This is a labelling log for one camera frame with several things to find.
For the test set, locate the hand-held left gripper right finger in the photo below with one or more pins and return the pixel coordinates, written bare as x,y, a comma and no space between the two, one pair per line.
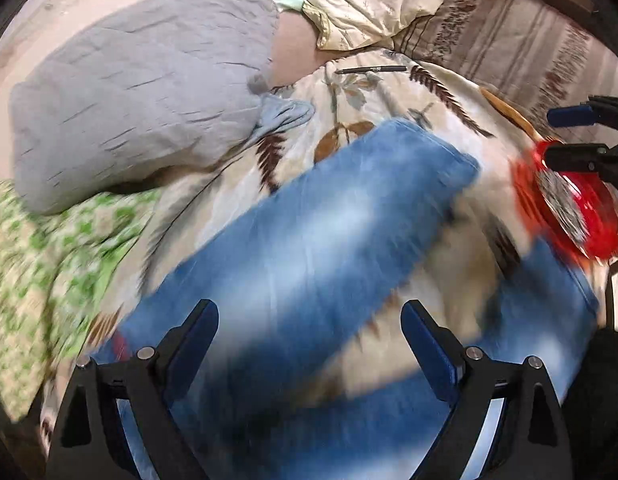
430,352

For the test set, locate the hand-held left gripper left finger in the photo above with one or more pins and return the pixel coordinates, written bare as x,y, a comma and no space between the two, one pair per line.
195,340

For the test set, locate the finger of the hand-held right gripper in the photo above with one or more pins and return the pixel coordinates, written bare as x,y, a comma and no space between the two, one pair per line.
571,116
576,157

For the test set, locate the blue denim pants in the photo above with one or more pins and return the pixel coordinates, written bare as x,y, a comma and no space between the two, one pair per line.
314,240

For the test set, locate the brown striped bedsheet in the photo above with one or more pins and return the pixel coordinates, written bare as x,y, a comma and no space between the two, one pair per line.
514,35

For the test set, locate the green patterned cloth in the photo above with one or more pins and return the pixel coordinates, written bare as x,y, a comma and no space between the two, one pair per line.
39,270

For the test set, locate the leaf print blanket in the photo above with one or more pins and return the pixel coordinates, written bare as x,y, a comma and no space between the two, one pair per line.
389,95

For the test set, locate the black pen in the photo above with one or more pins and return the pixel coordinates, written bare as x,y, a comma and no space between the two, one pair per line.
371,69

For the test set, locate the cream quilt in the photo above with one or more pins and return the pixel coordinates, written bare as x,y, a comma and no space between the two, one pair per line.
369,5

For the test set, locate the light blue cloth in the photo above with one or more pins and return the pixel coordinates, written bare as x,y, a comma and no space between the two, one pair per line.
284,115

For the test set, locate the grey pillow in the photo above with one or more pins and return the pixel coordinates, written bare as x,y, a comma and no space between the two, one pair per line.
139,100

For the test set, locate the pink bedsheet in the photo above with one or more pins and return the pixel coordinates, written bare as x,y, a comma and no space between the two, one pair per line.
294,50

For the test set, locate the mint green cloth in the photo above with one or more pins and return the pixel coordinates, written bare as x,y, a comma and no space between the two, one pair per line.
286,2

